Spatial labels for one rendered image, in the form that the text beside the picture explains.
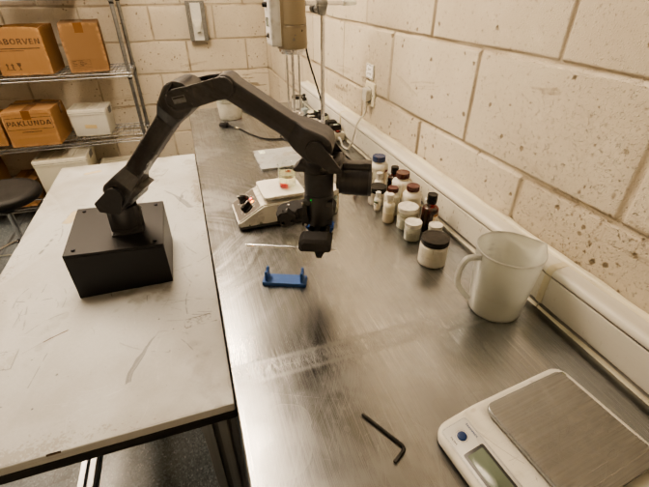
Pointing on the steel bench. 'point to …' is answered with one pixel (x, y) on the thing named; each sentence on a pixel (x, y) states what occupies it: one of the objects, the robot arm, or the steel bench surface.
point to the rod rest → (284, 279)
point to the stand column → (323, 69)
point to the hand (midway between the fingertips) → (319, 243)
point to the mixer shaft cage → (294, 85)
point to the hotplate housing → (265, 215)
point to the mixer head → (286, 25)
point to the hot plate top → (269, 189)
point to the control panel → (242, 204)
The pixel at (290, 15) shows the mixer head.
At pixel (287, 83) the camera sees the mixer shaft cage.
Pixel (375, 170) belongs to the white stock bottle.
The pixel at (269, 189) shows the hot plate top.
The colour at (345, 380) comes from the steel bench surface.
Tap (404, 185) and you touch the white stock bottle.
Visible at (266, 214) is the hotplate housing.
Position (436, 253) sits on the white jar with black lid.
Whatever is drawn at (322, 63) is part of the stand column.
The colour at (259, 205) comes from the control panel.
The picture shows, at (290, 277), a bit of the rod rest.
